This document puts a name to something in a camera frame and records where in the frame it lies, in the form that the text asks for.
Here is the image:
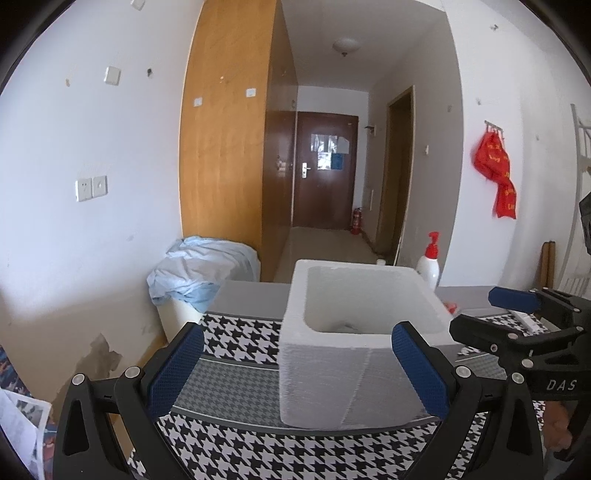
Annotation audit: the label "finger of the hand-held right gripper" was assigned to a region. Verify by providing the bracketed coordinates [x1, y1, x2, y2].
[488, 286, 588, 326]
[449, 314, 555, 366]

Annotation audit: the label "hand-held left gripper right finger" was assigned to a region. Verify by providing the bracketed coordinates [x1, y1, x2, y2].
[391, 322, 546, 480]

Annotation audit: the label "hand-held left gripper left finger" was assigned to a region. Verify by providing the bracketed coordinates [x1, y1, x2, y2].
[53, 322, 205, 480]

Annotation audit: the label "white foam box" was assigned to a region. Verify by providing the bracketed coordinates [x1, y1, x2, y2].
[278, 259, 455, 428]

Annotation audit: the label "person's right hand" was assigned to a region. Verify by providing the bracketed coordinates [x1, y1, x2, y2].
[542, 401, 573, 455]

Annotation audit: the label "white remote control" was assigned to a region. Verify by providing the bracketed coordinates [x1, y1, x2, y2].
[505, 310, 550, 333]

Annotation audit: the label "leaning wooden planks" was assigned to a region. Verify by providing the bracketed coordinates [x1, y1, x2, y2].
[540, 240, 557, 289]

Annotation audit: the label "white lotion bottle red pump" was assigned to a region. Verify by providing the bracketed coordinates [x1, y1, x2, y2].
[414, 232, 443, 292]

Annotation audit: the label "red printed bag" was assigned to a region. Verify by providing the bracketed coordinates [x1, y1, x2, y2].
[472, 130, 511, 183]
[495, 178, 518, 220]

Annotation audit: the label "light blue bedsheet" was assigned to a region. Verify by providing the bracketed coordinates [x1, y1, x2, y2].
[147, 236, 262, 315]

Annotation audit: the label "houndstooth tablecloth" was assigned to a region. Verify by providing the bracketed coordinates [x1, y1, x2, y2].
[124, 281, 555, 480]

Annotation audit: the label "white metal bunk bed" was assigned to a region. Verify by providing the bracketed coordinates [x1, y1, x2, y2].
[556, 104, 591, 291]

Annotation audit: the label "brown side doorway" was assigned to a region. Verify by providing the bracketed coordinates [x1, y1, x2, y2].
[375, 85, 416, 259]

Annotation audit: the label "colourful floor mat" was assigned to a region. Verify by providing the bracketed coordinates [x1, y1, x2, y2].
[0, 346, 33, 398]

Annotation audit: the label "newspaper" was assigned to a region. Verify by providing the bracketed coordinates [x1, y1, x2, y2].
[0, 388, 52, 478]

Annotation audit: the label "dark brown entrance door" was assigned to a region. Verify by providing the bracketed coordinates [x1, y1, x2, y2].
[291, 111, 360, 232]

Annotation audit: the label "wooden wardrobe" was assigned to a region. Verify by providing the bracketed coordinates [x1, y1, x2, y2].
[179, 0, 298, 283]

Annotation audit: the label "printed door poster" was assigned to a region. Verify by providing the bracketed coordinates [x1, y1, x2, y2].
[311, 134, 350, 169]

